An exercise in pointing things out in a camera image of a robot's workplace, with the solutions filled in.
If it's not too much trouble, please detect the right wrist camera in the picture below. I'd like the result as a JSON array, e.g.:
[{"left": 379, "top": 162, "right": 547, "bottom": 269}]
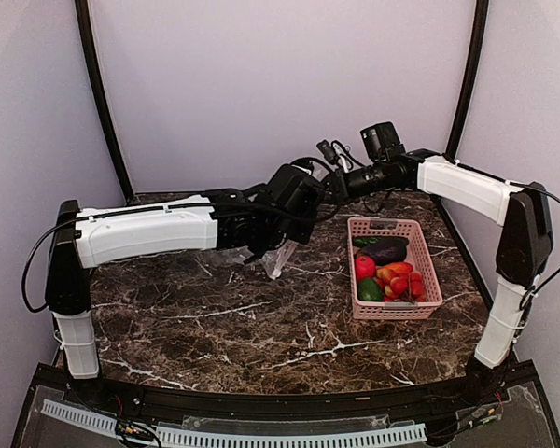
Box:
[{"left": 315, "top": 140, "right": 355, "bottom": 173}]

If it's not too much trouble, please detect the pink perforated plastic basket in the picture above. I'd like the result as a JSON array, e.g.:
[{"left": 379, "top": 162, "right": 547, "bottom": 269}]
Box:
[{"left": 347, "top": 217, "right": 443, "bottom": 320}]

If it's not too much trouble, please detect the black frame post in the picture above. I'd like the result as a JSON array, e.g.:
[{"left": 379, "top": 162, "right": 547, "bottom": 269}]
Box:
[
  {"left": 445, "top": 0, "right": 489, "bottom": 159},
  {"left": 74, "top": 0, "right": 134, "bottom": 203}
]

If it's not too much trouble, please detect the white slotted cable duct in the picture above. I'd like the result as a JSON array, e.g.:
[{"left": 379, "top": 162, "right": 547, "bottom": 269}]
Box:
[{"left": 40, "top": 399, "right": 427, "bottom": 448}]

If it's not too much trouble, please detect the black left frame post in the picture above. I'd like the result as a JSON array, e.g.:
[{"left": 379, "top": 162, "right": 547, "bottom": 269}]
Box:
[{"left": 74, "top": 0, "right": 134, "bottom": 203}]

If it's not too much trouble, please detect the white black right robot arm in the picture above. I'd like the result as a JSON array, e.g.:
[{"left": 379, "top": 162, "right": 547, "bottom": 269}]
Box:
[{"left": 323, "top": 149, "right": 553, "bottom": 369}]

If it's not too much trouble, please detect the dark purple eggplant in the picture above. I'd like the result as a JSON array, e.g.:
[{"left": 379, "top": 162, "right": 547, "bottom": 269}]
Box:
[{"left": 358, "top": 236, "right": 409, "bottom": 266}]

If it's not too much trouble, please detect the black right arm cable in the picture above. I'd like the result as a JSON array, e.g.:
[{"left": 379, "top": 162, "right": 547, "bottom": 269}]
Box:
[{"left": 517, "top": 184, "right": 560, "bottom": 312}]

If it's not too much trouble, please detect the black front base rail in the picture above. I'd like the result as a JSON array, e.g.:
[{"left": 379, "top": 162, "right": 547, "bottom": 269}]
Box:
[{"left": 23, "top": 361, "right": 541, "bottom": 439}]

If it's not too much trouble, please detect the black right frame post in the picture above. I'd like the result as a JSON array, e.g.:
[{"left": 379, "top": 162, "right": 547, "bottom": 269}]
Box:
[{"left": 445, "top": 0, "right": 489, "bottom": 159}]

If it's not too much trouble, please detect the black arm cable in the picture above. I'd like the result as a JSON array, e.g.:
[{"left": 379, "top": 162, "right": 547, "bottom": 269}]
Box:
[
  {"left": 21, "top": 218, "right": 76, "bottom": 314},
  {"left": 517, "top": 184, "right": 560, "bottom": 312}
]

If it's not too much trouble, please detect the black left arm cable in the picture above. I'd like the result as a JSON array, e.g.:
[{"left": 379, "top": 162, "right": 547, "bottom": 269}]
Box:
[{"left": 21, "top": 218, "right": 76, "bottom": 314}]

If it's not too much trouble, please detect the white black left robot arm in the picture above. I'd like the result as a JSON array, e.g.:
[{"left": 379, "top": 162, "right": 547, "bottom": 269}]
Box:
[{"left": 46, "top": 164, "right": 325, "bottom": 407}]

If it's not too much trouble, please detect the orange yellow mango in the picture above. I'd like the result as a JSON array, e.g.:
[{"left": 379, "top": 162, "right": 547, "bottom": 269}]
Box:
[{"left": 376, "top": 261, "right": 413, "bottom": 283}]

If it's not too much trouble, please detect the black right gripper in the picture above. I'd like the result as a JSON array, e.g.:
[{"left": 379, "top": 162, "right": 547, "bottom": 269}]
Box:
[{"left": 320, "top": 160, "right": 397, "bottom": 205}]

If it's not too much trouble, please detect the green cucumber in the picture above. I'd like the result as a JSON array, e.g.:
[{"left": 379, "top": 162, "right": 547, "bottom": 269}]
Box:
[{"left": 352, "top": 236, "right": 382, "bottom": 248}]

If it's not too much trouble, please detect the clear zip top bag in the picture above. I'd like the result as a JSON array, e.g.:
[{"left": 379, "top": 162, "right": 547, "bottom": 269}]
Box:
[{"left": 206, "top": 241, "right": 298, "bottom": 280}]

